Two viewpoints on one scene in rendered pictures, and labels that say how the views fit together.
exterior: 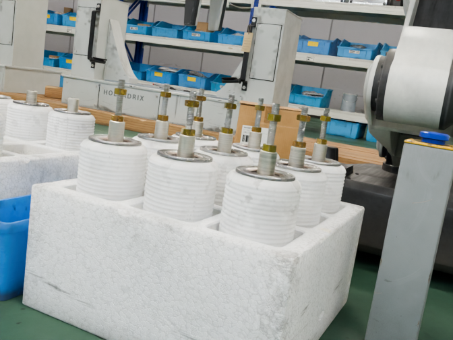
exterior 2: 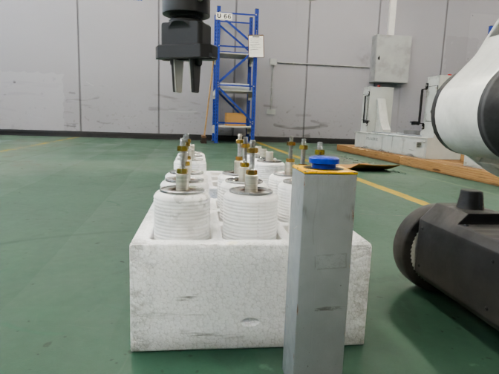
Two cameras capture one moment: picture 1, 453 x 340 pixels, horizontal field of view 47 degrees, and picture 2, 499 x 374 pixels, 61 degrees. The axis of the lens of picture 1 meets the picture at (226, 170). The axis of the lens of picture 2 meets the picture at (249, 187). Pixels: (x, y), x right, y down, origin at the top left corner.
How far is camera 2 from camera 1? 0.80 m
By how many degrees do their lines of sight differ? 57
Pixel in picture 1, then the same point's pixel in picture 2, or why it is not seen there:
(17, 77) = (439, 147)
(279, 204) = (161, 209)
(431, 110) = (473, 137)
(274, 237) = (161, 233)
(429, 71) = (468, 89)
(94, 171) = not seen: hidden behind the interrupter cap
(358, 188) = (463, 237)
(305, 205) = (232, 221)
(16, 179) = not seen: hidden behind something
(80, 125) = (264, 169)
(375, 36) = not seen: outside the picture
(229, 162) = (226, 187)
